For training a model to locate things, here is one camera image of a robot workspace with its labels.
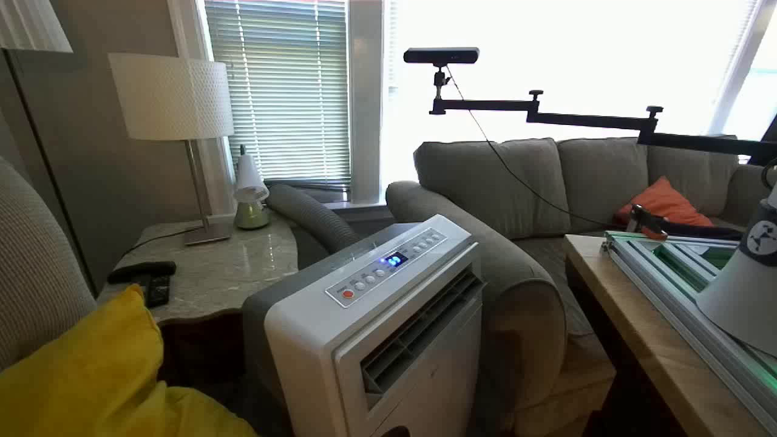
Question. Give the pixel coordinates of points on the white window blinds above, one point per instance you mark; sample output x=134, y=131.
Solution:
x=284, y=88

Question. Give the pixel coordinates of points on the yellow cloth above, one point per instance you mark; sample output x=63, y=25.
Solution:
x=82, y=378

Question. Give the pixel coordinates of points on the dark grey upholstered chair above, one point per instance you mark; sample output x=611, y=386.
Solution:
x=318, y=217

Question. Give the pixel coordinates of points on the black stereo camera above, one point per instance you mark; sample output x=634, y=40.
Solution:
x=441, y=56

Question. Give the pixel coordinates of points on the grey fabric sofa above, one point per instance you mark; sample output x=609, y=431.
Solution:
x=487, y=185

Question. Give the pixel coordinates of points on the white portable air conditioner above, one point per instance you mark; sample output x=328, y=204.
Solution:
x=324, y=341

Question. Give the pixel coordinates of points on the small black device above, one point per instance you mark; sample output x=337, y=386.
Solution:
x=141, y=272

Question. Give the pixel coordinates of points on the table lamp white drum shade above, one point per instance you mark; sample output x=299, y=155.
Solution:
x=172, y=98

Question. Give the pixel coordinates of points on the orange cushion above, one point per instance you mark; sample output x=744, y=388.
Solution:
x=665, y=207

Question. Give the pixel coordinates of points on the green white aluminium frame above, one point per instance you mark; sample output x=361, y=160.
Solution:
x=672, y=274

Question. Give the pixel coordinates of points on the beige ribbed armchair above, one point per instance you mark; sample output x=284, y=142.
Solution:
x=32, y=274

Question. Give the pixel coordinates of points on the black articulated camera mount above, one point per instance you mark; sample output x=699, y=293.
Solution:
x=585, y=120

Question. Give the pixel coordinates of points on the small white green lamp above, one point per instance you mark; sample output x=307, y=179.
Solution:
x=252, y=212

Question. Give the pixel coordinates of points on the marble side table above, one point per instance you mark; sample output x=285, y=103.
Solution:
x=226, y=267

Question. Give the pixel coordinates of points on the wooden table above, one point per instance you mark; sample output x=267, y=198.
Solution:
x=640, y=323

